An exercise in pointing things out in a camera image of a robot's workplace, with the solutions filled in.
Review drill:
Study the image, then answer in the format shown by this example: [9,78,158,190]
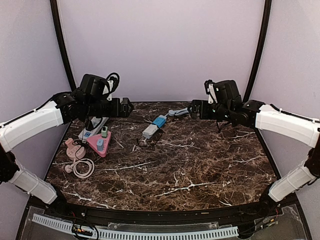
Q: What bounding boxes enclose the green charger plug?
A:
[101,126,108,138]

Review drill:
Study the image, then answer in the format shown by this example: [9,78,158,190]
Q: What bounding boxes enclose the left black frame post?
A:
[49,0,76,91]

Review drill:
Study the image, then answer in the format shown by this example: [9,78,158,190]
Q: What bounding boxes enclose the pink triangular power strip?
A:
[87,131,111,158]

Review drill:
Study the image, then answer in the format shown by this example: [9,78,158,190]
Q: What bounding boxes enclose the pink round power socket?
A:
[66,145,86,161]

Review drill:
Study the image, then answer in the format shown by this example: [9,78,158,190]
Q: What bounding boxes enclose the blue grey power strip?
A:
[141,109,191,140]

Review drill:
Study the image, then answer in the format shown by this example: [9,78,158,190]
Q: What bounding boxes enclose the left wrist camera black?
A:
[79,72,120,103]

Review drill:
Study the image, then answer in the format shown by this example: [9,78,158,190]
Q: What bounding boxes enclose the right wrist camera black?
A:
[204,79,242,105]

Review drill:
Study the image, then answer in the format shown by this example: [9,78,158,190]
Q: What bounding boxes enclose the right black frame post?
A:
[243,0,272,102]

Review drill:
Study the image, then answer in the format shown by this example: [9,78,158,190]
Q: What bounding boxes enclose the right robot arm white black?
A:
[187,99,320,217]

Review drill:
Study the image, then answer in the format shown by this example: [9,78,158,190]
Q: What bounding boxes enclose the long white power strip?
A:
[78,117,109,142]

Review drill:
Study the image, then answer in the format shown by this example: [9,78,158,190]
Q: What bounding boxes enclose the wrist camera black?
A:
[79,72,120,103]
[204,79,242,105]

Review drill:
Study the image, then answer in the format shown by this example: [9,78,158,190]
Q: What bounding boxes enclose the pink plug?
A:
[65,138,74,149]

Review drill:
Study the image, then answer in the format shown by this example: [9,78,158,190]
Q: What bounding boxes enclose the black frame post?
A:
[49,0,76,91]
[243,0,272,102]

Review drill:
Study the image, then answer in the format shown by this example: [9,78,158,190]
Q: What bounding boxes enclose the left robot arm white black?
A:
[0,88,134,218]

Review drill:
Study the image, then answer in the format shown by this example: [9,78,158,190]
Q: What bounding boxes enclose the pink coiled cord with plug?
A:
[64,158,96,179]

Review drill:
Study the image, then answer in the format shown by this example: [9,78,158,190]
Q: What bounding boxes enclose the black usb cable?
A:
[109,117,165,148]

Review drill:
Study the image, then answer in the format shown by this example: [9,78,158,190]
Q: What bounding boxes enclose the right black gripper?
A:
[188,98,233,122]

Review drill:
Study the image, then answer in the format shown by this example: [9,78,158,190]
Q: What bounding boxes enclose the white slotted cable duct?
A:
[31,213,240,240]

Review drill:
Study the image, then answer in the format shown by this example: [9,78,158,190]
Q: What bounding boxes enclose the small blue charger plug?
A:
[96,139,104,152]

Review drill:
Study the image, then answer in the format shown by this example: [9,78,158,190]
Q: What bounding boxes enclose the blue square plug adapter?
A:
[152,115,167,129]

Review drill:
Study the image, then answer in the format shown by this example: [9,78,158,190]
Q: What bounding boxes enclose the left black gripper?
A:
[85,97,134,118]

